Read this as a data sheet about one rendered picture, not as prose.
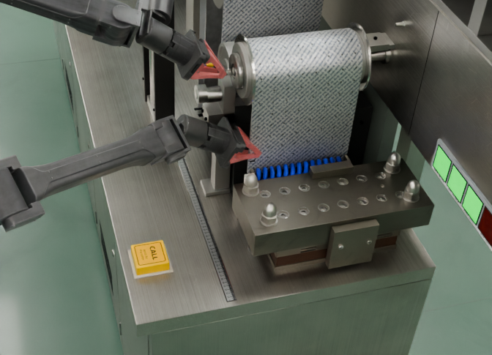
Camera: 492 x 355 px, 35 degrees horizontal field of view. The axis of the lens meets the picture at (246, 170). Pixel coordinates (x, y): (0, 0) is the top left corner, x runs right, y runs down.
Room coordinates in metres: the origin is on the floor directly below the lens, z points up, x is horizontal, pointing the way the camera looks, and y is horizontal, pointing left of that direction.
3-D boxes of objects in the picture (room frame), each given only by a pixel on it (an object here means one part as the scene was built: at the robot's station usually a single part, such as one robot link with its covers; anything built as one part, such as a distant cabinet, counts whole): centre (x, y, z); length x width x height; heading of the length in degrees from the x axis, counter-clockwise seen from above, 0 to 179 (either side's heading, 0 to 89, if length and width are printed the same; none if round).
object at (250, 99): (1.36, 0.02, 1.25); 0.15 x 0.01 x 0.15; 19
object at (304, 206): (1.25, -0.19, 1.00); 0.40 x 0.16 x 0.06; 109
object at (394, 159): (1.35, -0.32, 1.05); 0.04 x 0.04 x 0.04
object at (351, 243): (1.16, -0.23, 0.96); 0.10 x 0.03 x 0.11; 109
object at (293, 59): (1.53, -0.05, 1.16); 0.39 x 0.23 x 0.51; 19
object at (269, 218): (1.15, -0.05, 1.05); 0.04 x 0.04 x 0.04
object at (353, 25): (1.45, -0.22, 1.25); 0.15 x 0.01 x 0.15; 19
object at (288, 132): (1.35, -0.11, 1.11); 0.23 x 0.01 x 0.18; 109
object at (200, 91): (1.37, 0.11, 1.18); 0.04 x 0.02 x 0.04; 19
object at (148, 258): (1.13, 0.19, 0.91); 0.07 x 0.07 x 0.02; 19
